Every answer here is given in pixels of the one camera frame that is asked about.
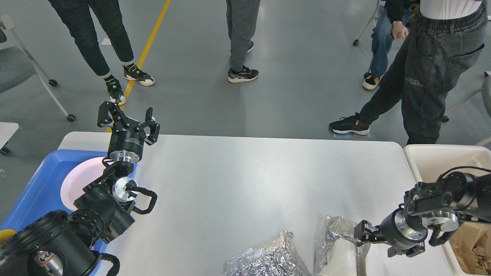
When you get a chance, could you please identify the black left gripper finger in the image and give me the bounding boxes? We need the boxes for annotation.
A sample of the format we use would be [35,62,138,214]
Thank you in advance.
[97,101,127,129]
[139,107,161,145]

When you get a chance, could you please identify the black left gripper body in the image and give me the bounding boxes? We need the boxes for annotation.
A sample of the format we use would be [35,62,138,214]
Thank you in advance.
[107,119,146,163]

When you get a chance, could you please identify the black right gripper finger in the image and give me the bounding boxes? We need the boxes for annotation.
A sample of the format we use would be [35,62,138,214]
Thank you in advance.
[354,220,386,247]
[387,246,425,258]

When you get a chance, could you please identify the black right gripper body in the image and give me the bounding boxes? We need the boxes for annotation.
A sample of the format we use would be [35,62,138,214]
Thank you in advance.
[378,208,428,251]

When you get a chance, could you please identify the foil bag with paper cup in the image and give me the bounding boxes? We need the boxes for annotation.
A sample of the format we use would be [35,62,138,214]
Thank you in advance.
[314,215,371,276]

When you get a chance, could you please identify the pink plate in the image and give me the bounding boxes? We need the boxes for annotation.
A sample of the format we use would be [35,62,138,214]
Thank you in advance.
[60,157,105,211]

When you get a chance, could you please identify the brown paper bag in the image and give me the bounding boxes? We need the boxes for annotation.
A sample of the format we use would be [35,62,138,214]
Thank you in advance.
[450,222,491,256]

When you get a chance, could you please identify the aluminium foil bag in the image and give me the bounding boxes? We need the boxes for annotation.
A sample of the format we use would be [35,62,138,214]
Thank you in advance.
[222,231,312,276]

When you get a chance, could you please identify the brown paper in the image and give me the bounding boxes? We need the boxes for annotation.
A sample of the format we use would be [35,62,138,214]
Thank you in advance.
[453,237,491,276]

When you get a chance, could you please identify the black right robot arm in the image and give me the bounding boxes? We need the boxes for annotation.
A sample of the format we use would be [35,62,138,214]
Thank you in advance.
[354,166,491,257]

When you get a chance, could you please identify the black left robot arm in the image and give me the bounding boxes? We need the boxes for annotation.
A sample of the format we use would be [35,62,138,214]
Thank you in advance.
[1,101,161,276]

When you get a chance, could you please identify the white plastic bin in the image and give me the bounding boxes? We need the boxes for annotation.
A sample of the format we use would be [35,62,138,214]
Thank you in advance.
[404,145,491,276]

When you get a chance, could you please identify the blue plastic tray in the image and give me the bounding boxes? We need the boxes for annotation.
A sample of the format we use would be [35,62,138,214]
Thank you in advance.
[1,150,104,253]

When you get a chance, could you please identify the white side table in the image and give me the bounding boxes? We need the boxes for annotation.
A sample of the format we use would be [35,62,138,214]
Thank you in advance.
[0,122,19,155]

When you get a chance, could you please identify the grey office chair left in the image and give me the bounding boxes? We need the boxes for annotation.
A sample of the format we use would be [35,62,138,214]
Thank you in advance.
[0,15,76,122]

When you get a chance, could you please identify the teal mug yellow inside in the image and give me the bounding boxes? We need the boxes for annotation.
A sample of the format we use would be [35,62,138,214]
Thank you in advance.
[0,228,17,245]

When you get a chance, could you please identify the walking person dark clothes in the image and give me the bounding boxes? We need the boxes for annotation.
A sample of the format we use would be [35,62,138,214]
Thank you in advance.
[328,0,488,145]

